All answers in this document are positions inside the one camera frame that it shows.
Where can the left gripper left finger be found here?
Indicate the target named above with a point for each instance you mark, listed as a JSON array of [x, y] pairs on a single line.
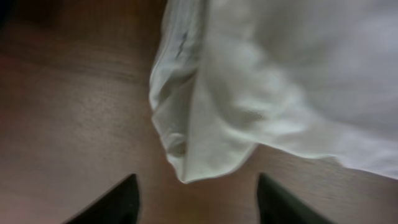
[[120, 205]]

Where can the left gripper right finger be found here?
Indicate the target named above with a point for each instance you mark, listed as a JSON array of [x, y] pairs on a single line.
[[276, 205]]

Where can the white graphic t-shirt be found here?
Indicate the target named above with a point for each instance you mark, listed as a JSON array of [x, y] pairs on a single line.
[[314, 78]]

